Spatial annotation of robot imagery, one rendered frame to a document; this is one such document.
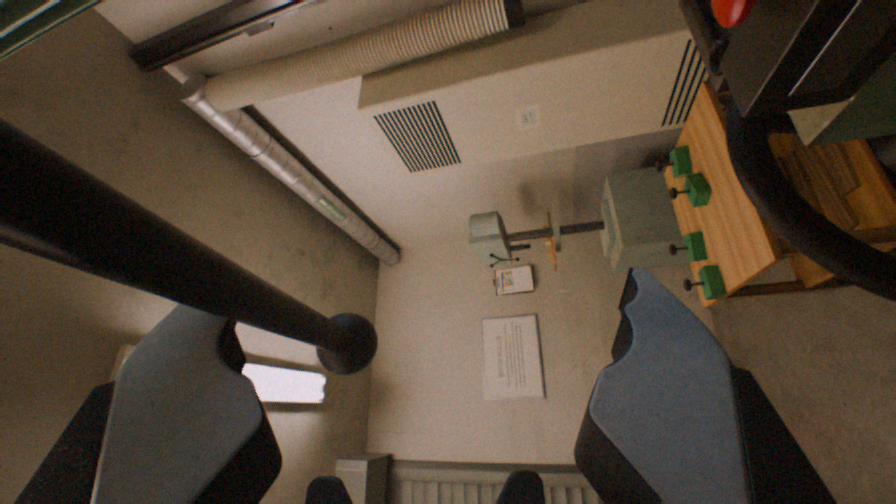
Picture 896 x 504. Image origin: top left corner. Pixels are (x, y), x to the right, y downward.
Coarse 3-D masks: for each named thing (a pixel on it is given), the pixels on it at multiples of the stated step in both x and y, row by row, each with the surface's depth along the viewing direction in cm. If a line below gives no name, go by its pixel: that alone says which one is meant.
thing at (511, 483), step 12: (312, 480) 5; (324, 480) 5; (336, 480) 5; (516, 480) 5; (528, 480) 5; (540, 480) 5; (312, 492) 5; (324, 492) 5; (336, 492) 5; (504, 492) 5; (516, 492) 5; (528, 492) 5; (540, 492) 5
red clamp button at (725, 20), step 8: (712, 0) 16; (720, 0) 15; (728, 0) 14; (736, 0) 14; (744, 0) 14; (752, 0) 14; (712, 8) 16; (720, 8) 15; (728, 8) 14; (736, 8) 14; (744, 8) 14; (720, 16) 15; (728, 16) 15; (736, 16) 14; (744, 16) 14; (720, 24) 16; (728, 24) 15; (736, 24) 15
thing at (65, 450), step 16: (112, 384) 7; (96, 400) 7; (80, 416) 6; (96, 416) 6; (64, 432) 6; (80, 432) 6; (96, 432) 6; (64, 448) 6; (80, 448) 6; (96, 448) 6; (48, 464) 6; (64, 464) 6; (80, 464) 6; (96, 464) 6; (32, 480) 5; (48, 480) 5; (64, 480) 5; (80, 480) 5; (32, 496) 5; (48, 496) 5; (64, 496) 5; (80, 496) 5
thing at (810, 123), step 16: (880, 80) 15; (864, 96) 16; (880, 96) 16; (800, 112) 19; (816, 112) 18; (832, 112) 17; (848, 112) 17; (864, 112) 17; (880, 112) 17; (800, 128) 20; (816, 128) 19; (832, 128) 18; (848, 128) 18; (864, 128) 18; (880, 128) 18; (816, 144) 19
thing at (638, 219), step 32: (608, 192) 214; (640, 192) 202; (480, 224) 212; (576, 224) 224; (608, 224) 213; (640, 224) 195; (672, 224) 190; (480, 256) 244; (608, 256) 233; (640, 256) 207; (672, 256) 208
